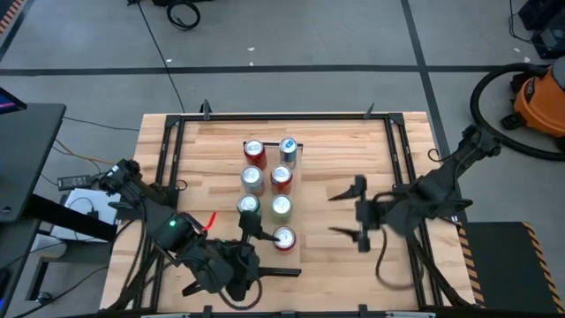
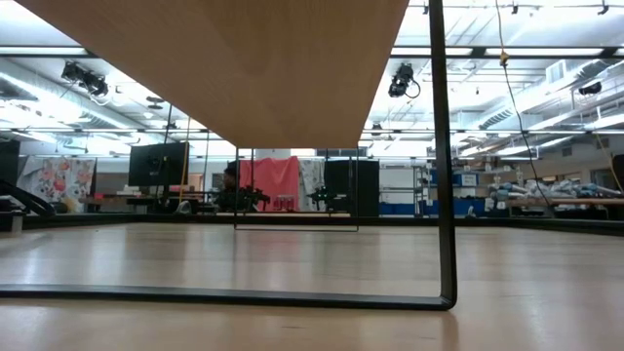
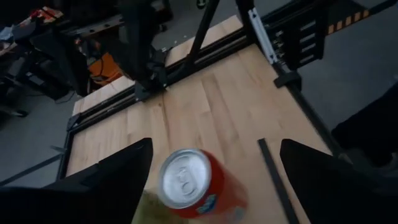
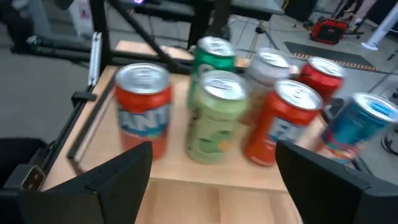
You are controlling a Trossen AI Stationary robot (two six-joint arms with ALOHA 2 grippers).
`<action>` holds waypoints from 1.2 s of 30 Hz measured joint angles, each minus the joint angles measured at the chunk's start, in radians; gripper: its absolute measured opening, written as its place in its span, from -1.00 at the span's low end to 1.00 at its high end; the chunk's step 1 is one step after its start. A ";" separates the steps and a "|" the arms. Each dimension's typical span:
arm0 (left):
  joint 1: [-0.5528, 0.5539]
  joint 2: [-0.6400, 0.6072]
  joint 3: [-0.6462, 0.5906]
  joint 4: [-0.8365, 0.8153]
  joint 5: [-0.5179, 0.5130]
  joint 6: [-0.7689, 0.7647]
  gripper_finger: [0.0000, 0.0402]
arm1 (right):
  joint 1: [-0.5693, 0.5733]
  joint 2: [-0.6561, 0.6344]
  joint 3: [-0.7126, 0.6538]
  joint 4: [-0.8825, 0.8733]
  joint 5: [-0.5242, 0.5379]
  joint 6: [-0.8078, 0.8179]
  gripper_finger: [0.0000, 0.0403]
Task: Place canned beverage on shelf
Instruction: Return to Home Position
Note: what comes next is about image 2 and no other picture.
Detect black aluminium table frame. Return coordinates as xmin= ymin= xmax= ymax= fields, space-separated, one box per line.
xmin=0 ymin=213 xmax=624 ymax=238

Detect cluttered background desk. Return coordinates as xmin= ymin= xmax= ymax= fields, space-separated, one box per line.
xmin=77 ymin=192 xmax=220 ymax=215

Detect background wooden workbench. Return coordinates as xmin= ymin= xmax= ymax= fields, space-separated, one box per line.
xmin=506 ymin=195 xmax=624 ymax=221

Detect tall black box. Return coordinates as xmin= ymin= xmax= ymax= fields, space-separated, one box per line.
xmin=0 ymin=139 xmax=21 ymax=196

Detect metal rack with blue bins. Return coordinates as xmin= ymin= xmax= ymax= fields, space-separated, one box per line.
xmin=413 ymin=163 xmax=508 ymax=218

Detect black computer monitor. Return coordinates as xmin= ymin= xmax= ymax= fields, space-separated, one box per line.
xmin=128 ymin=140 xmax=190 ymax=214

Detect person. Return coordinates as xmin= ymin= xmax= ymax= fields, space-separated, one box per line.
xmin=214 ymin=162 xmax=245 ymax=214

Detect wooden shelf with black legs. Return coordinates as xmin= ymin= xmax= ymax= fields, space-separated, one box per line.
xmin=0 ymin=0 xmax=458 ymax=312

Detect white patterned cloth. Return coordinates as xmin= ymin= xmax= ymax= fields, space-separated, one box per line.
xmin=298 ymin=159 xmax=327 ymax=212

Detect red hanging cloth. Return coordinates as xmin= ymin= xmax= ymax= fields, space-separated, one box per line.
xmin=238 ymin=155 xmax=301 ymax=213

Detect black curved cable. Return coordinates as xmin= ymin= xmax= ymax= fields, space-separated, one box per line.
xmin=0 ymin=178 xmax=56 ymax=218

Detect floral patterned cloth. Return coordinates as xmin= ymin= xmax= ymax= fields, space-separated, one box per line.
xmin=17 ymin=155 xmax=98 ymax=214

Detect yellow hanging cord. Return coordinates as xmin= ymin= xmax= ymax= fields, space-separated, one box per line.
xmin=494 ymin=0 xmax=552 ymax=209

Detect blue storage bin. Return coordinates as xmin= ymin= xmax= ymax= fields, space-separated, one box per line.
xmin=379 ymin=202 xmax=421 ymax=216

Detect ceiling-mounted black camera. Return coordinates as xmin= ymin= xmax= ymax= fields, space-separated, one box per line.
xmin=388 ymin=61 xmax=422 ymax=99
xmin=60 ymin=60 xmax=109 ymax=98
xmin=577 ymin=80 xmax=604 ymax=97

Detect white and blue wrapped bundle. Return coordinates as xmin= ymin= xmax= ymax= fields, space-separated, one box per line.
xmin=489 ymin=177 xmax=623 ymax=200

